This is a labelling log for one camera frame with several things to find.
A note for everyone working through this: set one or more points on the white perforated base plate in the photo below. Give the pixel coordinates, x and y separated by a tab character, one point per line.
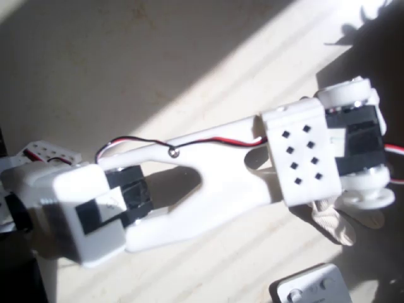
47	151

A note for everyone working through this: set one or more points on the white device with round buttons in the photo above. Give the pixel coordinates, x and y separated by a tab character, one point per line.
312	287

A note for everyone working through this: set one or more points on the white knitted work glove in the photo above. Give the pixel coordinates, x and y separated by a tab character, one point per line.
331	224

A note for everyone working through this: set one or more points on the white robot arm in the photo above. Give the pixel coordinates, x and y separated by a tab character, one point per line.
227	176

